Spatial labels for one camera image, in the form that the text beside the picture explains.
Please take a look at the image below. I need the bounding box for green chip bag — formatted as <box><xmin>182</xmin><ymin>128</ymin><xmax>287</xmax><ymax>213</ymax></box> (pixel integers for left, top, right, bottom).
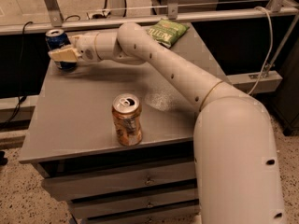
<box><xmin>147</xmin><ymin>19</ymin><xmax>189</xmax><ymax>49</ymax></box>

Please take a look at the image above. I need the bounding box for blue pepsi can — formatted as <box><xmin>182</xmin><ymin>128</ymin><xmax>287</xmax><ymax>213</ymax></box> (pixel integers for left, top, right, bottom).
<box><xmin>46</xmin><ymin>29</ymin><xmax>77</xmax><ymax>70</ymax></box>

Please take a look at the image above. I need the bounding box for metal railing frame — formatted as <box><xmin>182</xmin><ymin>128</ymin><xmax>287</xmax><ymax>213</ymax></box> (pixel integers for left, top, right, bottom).
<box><xmin>0</xmin><ymin>0</ymin><xmax>298</xmax><ymax>35</ymax></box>

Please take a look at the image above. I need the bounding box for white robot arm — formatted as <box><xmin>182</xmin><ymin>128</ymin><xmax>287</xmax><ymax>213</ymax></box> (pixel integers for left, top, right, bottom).
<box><xmin>49</xmin><ymin>22</ymin><xmax>287</xmax><ymax>224</ymax></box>

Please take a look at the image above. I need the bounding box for orange soda can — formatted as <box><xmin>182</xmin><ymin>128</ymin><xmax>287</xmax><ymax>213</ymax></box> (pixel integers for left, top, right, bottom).
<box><xmin>112</xmin><ymin>93</ymin><xmax>142</xmax><ymax>147</ymax></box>

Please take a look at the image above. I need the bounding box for black cable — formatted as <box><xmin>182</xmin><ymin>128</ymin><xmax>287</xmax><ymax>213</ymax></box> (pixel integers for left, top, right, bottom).
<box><xmin>0</xmin><ymin>21</ymin><xmax>35</xmax><ymax>133</ymax></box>

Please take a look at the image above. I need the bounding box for grey drawer cabinet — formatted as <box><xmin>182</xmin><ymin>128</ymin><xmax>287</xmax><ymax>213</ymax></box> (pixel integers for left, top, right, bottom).
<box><xmin>19</xmin><ymin>23</ymin><xmax>230</xmax><ymax>224</ymax></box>

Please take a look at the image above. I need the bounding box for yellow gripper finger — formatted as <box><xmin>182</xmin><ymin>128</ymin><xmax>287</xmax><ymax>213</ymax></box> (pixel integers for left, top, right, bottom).
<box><xmin>48</xmin><ymin>45</ymin><xmax>80</xmax><ymax>63</ymax></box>
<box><xmin>69</xmin><ymin>35</ymin><xmax>81</xmax><ymax>47</ymax></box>

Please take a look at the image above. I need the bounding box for white cable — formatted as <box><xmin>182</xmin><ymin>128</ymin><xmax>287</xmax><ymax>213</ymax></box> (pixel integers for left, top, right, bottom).
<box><xmin>247</xmin><ymin>6</ymin><xmax>275</xmax><ymax>96</ymax></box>

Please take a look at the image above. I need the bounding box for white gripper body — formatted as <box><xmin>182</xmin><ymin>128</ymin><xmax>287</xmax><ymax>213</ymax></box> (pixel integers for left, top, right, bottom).
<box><xmin>76</xmin><ymin>32</ymin><xmax>100</xmax><ymax>62</ymax></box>

